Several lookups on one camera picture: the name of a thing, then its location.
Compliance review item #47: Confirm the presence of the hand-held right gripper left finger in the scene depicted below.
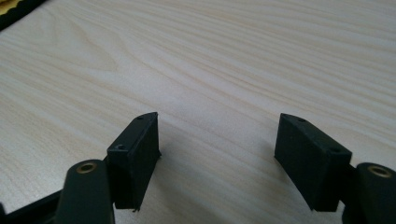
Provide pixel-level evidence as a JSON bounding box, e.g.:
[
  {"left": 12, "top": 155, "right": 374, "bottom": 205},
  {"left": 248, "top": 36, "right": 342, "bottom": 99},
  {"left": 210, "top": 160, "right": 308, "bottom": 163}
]
[{"left": 106, "top": 111, "right": 162, "bottom": 212}]

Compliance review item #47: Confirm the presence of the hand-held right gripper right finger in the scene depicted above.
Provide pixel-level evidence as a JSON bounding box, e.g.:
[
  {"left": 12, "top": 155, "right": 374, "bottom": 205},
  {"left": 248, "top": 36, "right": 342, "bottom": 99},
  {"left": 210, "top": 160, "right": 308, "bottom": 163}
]
[{"left": 273, "top": 112, "right": 353, "bottom": 213}]

